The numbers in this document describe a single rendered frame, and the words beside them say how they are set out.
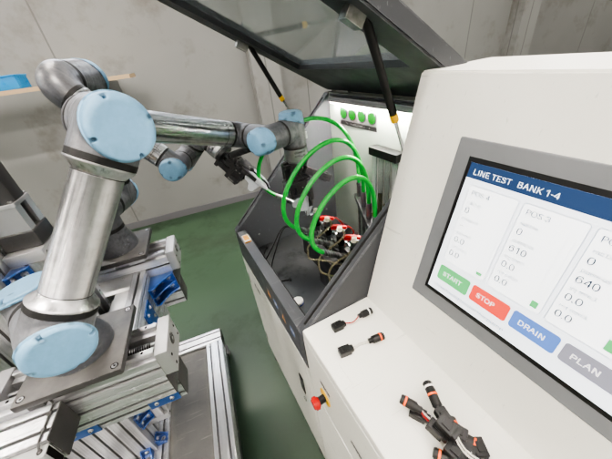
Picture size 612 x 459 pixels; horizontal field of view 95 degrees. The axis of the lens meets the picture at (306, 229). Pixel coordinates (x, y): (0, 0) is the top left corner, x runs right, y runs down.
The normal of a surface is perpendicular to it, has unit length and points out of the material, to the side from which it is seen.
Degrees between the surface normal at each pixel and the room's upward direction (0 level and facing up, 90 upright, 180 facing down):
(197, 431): 0
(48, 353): 96
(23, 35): 90
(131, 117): 84
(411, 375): 0
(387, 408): 0
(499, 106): 76
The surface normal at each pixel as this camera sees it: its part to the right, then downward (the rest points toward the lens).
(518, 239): -0.88, 0.13
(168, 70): 0.35, 0.47
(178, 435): -0.11, -0.84
